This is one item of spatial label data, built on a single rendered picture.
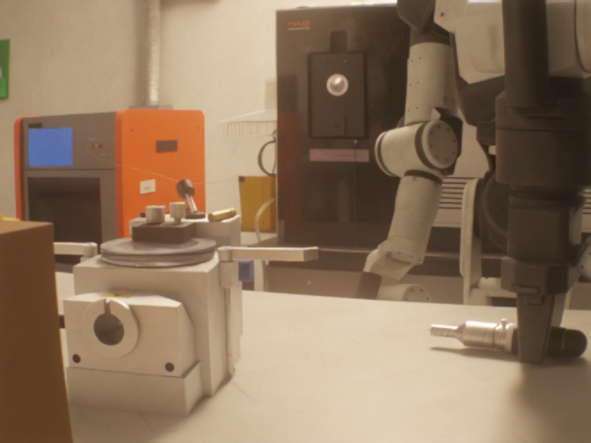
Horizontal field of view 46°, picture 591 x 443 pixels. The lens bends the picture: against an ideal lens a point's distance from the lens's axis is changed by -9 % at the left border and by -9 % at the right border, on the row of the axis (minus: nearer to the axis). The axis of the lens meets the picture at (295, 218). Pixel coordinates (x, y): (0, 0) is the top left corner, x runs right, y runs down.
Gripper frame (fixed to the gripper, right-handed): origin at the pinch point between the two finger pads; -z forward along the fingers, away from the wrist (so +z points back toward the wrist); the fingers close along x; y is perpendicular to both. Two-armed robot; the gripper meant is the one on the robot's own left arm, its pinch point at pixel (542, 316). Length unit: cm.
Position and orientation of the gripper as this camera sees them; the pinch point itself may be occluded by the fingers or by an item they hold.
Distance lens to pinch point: 62.1
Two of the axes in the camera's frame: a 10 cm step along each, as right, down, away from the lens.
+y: 8.7, 0.5, -5.0
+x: -5.0, 1.1, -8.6
